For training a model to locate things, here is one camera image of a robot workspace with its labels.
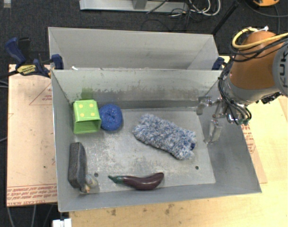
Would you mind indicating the green cube cup, yellow dots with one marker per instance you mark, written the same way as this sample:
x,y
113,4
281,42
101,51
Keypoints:
x,y
85,116

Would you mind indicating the small grey toy animal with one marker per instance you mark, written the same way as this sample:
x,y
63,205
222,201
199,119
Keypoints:
x,y
89,183

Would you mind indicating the blue round scrubber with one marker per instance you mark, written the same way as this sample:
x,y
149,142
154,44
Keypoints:
x,y
110,117

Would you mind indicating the purple toy eggplant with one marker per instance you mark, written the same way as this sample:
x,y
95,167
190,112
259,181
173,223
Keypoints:
x,y
143,181

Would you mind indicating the blue and white fluffy cloth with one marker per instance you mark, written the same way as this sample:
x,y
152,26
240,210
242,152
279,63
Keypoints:
x,y
165,136

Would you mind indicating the dark grey flat block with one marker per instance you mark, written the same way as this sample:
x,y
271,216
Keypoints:
x,y
77,164

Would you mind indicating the black cylinder on white bracket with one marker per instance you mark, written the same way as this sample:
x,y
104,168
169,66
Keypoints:
x,y
270,98

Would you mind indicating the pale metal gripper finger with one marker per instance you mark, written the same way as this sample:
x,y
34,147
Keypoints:
x,y
205,102
213,132

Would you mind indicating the grey metal bin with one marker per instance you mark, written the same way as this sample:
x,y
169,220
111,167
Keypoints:
x,y
134,150

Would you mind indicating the brown cardboard board, red print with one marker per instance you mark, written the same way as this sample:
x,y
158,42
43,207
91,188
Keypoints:
x,y
30,136

